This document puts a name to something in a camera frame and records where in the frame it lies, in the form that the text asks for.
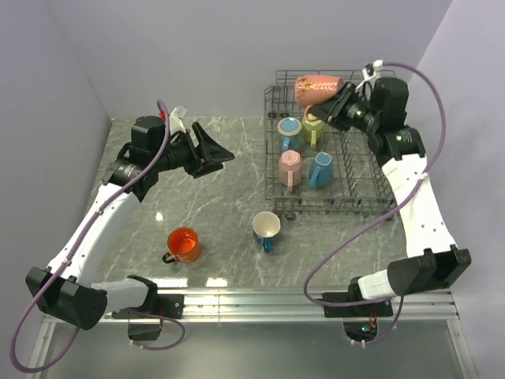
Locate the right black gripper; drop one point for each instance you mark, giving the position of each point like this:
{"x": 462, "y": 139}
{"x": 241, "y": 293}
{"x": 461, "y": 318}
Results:
{"x": 323, "y": 110}

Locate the pink faceted mug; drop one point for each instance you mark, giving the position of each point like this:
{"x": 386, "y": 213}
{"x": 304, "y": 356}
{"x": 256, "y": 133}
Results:
{"x": 290, "y": 169}

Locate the orange mug black handle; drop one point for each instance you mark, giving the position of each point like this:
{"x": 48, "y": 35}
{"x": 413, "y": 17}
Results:
{"x": 183, "y": 246}

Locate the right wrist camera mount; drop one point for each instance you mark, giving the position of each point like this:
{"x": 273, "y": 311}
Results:
{"x": 370, "y": 73}

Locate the blue mug orange interior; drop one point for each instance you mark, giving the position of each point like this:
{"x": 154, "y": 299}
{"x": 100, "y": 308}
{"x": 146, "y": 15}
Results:
{"x": 289, "y": 130}

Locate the light blue floral mug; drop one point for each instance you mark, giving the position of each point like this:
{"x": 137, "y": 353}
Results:
{"x": 321, "y": 171}

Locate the wire dish rack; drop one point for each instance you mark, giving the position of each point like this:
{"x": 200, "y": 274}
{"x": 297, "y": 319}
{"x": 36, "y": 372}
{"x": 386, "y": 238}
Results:
{"x": 358, "y": 185}

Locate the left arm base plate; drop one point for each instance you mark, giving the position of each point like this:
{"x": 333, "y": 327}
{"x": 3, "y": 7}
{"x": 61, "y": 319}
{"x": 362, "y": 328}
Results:
{"x": 166, "y": 305}

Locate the yellow faceted mug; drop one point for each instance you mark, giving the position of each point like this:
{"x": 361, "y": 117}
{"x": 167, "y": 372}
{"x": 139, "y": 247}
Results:
{"x": 312, "y": 130}

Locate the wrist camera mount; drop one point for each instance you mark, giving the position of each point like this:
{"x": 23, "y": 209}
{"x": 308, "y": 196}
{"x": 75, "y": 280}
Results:
{"x": 175, "y": 116}
{"x": 370, "y": 73}

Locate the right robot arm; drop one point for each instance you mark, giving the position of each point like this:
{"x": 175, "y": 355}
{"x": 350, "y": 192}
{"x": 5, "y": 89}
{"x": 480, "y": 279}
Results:
{"x": 433, "y": 261}

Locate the dark blue mug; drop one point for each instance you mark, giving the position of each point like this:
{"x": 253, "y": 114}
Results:
{"x": 266, "y": 227}

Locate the aluminium mounting rail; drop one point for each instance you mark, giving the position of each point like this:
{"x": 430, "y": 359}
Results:
{"x": 277, "y": 304}

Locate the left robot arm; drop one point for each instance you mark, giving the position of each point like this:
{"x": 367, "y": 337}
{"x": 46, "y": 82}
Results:
{"x": 66, "y": 289}

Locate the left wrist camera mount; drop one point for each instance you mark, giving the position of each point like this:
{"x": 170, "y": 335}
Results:
{"x": 175, "y": 116}

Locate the salmon floral mug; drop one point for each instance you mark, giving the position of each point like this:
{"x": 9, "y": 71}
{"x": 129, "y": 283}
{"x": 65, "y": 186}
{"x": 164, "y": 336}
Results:
{"x": 314, "y": 89}

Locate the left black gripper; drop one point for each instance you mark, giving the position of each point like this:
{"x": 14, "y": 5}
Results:
{"x": 195, "y": 166}

